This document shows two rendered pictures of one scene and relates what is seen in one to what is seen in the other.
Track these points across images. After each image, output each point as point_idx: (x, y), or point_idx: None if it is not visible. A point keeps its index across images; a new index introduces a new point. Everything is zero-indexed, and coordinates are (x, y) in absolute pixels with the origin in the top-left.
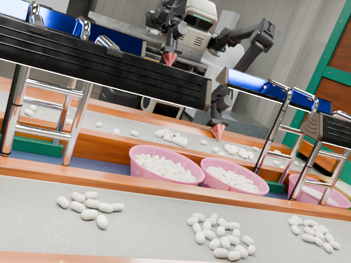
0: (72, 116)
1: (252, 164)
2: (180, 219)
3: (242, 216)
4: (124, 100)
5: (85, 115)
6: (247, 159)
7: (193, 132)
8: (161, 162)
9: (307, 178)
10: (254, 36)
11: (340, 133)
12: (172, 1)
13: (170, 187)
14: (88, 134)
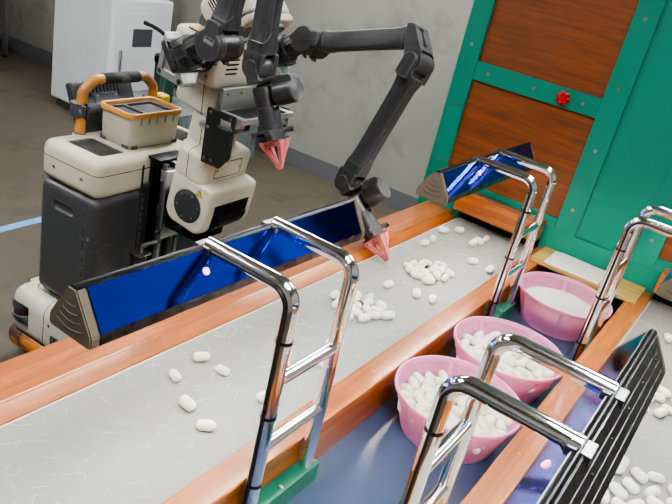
0: (230, 369)
1: (481, 297)
2: None
3: None
4: (120, 211)
5: (232, 347)
6: (449, 280)
7: None
8: (433, 390)
9: (531, 274)
10: (410, 66)
11: None
12: (234, 20)
13: (527, 450)
14: (335, 414)
